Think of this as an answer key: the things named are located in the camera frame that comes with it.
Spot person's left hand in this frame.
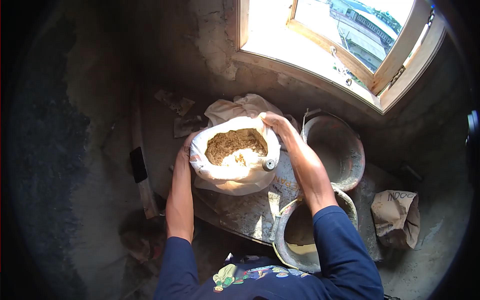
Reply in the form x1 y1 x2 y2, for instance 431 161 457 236
176 131 202 163

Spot person's right hand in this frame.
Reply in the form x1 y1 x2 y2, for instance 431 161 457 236
259 111 293 137

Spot person's right fingers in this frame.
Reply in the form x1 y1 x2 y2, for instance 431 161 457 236
259 111 280 126

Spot person's left fingers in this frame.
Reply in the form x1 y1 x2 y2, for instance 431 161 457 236
184 131 202 148

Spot white sack of sand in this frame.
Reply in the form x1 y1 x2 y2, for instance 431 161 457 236
189 116 281 196

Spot crumpled white sack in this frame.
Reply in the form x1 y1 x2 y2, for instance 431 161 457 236
204 93 300 132

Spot torn paper scrap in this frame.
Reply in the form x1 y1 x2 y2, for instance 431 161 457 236
154 89 196 117

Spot long wooden plank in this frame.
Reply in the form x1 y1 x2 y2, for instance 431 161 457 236
130 84 160 220

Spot black flat rectangular object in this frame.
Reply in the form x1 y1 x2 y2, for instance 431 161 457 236
129 146 148 184

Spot grey cement-stained bucket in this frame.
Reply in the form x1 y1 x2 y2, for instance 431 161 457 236
302 114 366 192

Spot grey mixing board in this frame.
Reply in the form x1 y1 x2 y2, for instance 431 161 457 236
140 90 404 262

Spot person's body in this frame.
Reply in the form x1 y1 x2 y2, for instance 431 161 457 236
153 205 385 300

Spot brown paper cement bag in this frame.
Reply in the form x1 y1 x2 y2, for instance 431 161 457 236
371 190 421 250

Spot wooden window frame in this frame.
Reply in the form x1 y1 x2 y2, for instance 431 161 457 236
232 0 448 115

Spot grey bucket with yellow handle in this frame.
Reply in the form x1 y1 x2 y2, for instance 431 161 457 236
271 185 359 273

